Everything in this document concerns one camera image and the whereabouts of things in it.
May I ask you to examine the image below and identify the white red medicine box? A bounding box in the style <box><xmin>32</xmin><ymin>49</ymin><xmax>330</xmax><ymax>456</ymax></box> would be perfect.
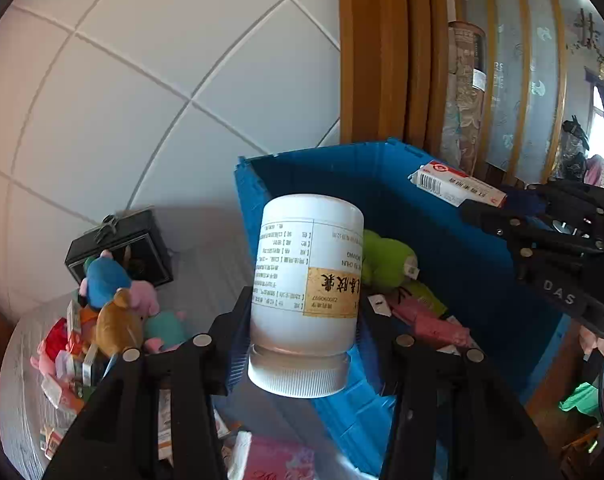
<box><xmin>408</xmin><ymin>160</ymin><xmax>508</xmax><ymax>208</ymax></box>

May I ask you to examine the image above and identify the rolled patterned carpet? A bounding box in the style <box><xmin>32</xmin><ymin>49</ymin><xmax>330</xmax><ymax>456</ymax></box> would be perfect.
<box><xmin>439</xmin><ymin>20</ymin><xmax>488</xmax><ymax>176</ymax></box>

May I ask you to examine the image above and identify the black box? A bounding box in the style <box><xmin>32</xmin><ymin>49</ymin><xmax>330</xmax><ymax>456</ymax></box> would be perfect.
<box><xmin>64</xmin><ymin>207</ymin><xmax>175</xmax><ymax>288</ymax></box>

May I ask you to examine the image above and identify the person's right hand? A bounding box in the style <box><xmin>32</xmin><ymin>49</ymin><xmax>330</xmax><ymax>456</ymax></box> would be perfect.
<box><xmin>578</xmin><ymin>327</ymin><xmax>604</xmax><ymax>363</ymax></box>

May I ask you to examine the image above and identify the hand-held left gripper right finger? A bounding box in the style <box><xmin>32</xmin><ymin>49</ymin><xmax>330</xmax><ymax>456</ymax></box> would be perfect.
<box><xmin>354</xmin><ymin>295</ymin><xmax>563</xmax><ymax>480</ymax></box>

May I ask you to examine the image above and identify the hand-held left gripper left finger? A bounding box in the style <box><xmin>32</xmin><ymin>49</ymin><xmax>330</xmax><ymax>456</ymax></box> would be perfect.
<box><xmin>42</xmin><ymin>285</ymin><xmax>255</xmax><ymax>480</ymax></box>

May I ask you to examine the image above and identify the frosted glass sliding door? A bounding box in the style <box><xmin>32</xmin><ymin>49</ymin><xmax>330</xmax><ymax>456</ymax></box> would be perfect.
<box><xmin>454</xmin><ymin>0</ymin><xmax>568</xmax><ymax>186</ymax></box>

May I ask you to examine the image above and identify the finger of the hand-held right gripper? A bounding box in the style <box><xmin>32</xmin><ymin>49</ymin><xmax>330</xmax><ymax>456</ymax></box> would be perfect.
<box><xmin>499</xmin><ymin>181</ymin><xmax>599</xmax><ymax>217</ymax></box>
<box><xmin>459</xmin><ymin>199</ymin><xmax>604</xmax><ymax>257</ymax></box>

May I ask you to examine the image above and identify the blue plush toy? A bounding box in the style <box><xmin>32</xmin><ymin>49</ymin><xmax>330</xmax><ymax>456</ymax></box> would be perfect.
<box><xmin>79</xmin><ymin>250</ymin><xmax>135</xmax><ymax>311</ymax></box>

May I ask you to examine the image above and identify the white medicine bottle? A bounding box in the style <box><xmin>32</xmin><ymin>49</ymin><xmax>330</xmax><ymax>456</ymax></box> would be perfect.
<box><xmin>247</xmin><ymin>194</ymin><xmax>365</xmax><ymax>400</ymax></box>

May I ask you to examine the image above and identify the green plush toy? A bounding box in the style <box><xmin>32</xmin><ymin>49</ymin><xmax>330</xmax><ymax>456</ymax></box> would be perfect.
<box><xmin>362</xmin><ymin>230</ymin><xmax>450</xmax><ymax>316</ymax></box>

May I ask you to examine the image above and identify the pile of medicine boxes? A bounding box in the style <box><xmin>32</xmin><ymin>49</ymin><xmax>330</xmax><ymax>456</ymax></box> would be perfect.
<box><xmin>30</xmin><ymin>300</ymin><xmax>243</xmax><ymax>461</ymax></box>

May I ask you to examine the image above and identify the pink pig plush teal shirt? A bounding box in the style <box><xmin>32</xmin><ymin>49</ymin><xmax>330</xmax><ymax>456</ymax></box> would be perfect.
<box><xmin>130</xmin><ymin>280</ymin><xmax>187</xmax><ymax>353</ymax></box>

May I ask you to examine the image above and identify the blue plastic crate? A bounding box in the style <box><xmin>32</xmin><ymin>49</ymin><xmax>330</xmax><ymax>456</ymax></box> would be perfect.
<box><xmin>234</xmin><ymin>137</ymin><xmax>573</xmax><ymax>478</ymax></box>

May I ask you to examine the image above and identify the brown plush toy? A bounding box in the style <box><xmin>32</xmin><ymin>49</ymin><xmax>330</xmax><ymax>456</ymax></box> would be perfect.
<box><xmin>94</xmin><ymin>287</ymin><xmax>145</xmax><ymax>358</ymax></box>

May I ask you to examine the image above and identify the wooden door frame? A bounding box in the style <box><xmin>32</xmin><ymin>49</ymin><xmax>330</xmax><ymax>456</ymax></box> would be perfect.
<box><xmin>337</xmin><ymin>0</ymin><xmax>455</xmax><ymax>153</ymax></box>

